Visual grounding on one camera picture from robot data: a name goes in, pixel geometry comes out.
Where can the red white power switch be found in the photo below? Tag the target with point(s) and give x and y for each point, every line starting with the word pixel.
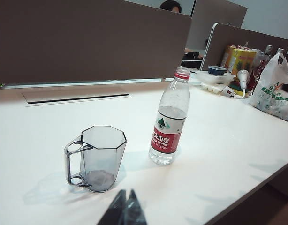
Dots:
pixel 229 92

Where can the white plastic shopping bag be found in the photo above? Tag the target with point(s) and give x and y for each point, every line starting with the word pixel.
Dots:
pixel 273 93

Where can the clear grey faceted mug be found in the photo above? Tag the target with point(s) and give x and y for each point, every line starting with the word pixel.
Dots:
pixel 99 164

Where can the person's dark-haired head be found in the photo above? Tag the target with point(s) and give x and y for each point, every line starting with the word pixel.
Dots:
pixel 169 5

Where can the yellow juice carton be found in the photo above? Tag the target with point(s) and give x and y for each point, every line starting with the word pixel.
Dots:
pixel 240 61

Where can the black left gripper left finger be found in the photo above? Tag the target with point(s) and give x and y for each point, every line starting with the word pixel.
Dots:
pixel 115 211

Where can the white-framed brown partition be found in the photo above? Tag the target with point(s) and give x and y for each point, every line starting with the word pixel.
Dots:
pixel 247 38

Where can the red-label mineral water bottle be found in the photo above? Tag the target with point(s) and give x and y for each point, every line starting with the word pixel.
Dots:
pixel 166 140

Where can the white ice tray stack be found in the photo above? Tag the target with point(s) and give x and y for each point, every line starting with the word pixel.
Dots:
pixel 216 78

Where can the blue ice tray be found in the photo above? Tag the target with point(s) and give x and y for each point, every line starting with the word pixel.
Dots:
pixel 217 70

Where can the silver-capped glass bottle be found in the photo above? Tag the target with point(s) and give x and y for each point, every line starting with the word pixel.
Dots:
pixel 268 49
pixel 280 50

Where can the large brown desk partition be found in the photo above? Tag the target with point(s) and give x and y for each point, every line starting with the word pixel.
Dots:
pixel 87 42

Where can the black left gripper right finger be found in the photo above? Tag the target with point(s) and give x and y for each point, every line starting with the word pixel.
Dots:
pixel 135 211

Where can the brown partition behind person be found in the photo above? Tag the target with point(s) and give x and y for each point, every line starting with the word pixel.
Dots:
pixel 216 23

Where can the black laptop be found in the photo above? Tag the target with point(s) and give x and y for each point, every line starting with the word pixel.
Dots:
pixel 192 59

